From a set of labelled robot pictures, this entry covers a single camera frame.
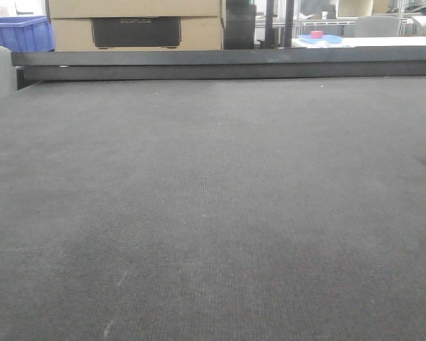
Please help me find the dark conveyor belt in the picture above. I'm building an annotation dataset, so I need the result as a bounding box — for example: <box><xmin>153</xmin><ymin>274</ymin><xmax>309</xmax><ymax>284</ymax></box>
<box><xmin>0</xmin><ymin>77</ymin><xmax>426</xmax><ymax>340</ymax></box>

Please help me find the lower cardboard box black label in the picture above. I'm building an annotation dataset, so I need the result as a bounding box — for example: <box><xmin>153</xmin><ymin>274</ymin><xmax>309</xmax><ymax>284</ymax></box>
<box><xmin>51</xmin><ymin>17</ymin><xmax>224</xmax><ymax>52</ymax></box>

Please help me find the upper cardboard box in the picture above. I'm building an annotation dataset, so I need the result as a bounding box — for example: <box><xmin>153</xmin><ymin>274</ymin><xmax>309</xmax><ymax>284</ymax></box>
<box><xmin>48</xmin><ymin>0</ymin><xmax>226</xmax><ymax>18</ymax></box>

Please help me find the black upright case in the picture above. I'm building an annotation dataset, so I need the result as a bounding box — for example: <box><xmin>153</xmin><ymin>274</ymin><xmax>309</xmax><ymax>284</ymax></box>
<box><xmin>224</xmin><ymin>0</ymin><xmax>256</xmax><ymax>50</ymax></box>

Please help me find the blue tray on white table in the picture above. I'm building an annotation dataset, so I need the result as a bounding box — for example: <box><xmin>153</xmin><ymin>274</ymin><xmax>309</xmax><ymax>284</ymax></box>
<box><xmin>299</xmin><ymin>34</ymin><xmax>343</xmax><ymax>45</ymax></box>

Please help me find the pink tape roll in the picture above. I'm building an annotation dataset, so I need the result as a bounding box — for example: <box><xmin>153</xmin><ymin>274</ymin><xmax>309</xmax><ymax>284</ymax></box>
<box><xmin>310</xmin><ymin>30</ymin><xmax>324</xmax><ymax>39</ymax></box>

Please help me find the blue plastic crate background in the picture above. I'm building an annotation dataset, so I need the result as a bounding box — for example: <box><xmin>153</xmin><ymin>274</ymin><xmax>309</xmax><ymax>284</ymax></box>
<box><xmin>0</xmin><ymin>16</ymin><xmax>55</xmax><ymax>52</ymax></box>

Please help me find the white table background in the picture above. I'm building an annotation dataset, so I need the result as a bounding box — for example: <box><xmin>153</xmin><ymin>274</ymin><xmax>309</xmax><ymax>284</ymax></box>
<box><xmin>292</xmin><ymin>36</ymin><xmax>426</xmax><ymax>48</ymax></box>

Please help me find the black post pair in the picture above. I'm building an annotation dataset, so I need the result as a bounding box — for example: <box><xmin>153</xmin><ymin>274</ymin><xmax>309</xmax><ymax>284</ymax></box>
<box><xmin>264</xmin><ymin>0</ymin><xmax>295</xmax><ymax>49</ymax></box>

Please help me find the black conveyor side rail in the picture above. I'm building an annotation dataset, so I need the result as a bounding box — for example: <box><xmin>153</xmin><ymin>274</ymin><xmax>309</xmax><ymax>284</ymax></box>
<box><xmin>11</xmin><ymin>46</ymin><xmax>426</xmax><ymax>82</ymax></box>

